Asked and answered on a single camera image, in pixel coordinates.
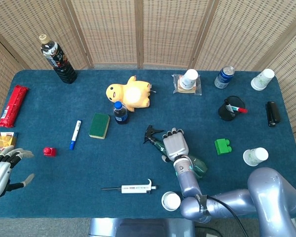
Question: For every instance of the plastic wrapped bread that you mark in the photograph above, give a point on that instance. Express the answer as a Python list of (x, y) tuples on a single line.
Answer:
[(198, 86)]

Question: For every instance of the green toy block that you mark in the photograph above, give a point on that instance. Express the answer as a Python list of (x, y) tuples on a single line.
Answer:
[(222, 146)]

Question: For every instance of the yellow plush toy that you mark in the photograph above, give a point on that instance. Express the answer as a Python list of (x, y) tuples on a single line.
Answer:
[(134, 95)]

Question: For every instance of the red snack package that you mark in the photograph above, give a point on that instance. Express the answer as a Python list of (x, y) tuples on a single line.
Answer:
[(12, 106)]

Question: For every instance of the black mesh pen holder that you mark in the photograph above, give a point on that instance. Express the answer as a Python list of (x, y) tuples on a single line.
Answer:
[(224, 114)]

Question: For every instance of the yellow gold carton box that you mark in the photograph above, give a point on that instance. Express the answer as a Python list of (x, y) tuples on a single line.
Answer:
[(2, 140)]

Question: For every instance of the paper cup green print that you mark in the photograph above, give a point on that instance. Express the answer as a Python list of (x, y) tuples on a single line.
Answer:
[(254, 156), (262, 80)]

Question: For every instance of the red capped marker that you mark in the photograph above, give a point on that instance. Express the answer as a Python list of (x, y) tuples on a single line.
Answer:
[(241, 110)]

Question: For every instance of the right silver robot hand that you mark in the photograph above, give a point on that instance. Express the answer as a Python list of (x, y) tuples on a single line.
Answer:
[(176, 145)]

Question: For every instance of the green yellow sponge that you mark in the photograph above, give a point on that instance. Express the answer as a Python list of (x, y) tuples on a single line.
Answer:
[(99, 125)]

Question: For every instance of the blue soda can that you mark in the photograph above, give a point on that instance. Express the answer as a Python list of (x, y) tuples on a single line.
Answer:
[(223, 78)]

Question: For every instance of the blue carpet table cover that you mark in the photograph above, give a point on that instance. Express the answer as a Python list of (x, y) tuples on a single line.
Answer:
[(101, 168)]

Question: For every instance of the paper cup blue flower print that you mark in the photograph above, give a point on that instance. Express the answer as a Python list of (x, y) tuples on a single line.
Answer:
[(171, 201)]

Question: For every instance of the white pipette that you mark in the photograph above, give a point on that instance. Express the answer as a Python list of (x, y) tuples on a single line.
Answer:
[(135, 189)]

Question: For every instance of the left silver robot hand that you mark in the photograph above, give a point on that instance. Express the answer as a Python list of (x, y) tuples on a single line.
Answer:
[(0, 177)]

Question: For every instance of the large dark tea bottle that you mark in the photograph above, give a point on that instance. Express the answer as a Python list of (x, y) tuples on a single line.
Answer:
[(61, 66)]

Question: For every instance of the small blue-capped cola bottle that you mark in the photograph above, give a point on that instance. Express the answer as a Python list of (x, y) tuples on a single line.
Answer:
[(121, 114)]

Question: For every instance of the black stapler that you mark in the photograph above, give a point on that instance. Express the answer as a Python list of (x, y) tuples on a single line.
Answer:
[(273, 114)]

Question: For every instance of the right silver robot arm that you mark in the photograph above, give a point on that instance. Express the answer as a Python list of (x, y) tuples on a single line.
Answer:
[(271, 195)]

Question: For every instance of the red toy block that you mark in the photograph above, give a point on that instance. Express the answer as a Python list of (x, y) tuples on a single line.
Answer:
[(49, 152)]

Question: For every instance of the black capped marker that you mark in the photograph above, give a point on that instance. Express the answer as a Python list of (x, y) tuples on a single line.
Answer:
[(229, 106)]

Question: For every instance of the paper cup with blue label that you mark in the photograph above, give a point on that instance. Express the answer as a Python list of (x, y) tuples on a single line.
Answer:
[(189, 79)]

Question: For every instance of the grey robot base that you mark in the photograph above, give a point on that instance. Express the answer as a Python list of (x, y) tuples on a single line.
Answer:
[(143, 228)]

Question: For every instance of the green spray bottle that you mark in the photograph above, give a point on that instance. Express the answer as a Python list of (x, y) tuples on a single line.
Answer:
[(200, 166)]

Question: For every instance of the wicker folding screen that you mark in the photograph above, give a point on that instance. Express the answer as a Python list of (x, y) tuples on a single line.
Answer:
[(108, 29)]

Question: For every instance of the blue whiteboard marker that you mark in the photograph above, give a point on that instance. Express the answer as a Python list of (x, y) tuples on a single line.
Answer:
[(75, 133)]

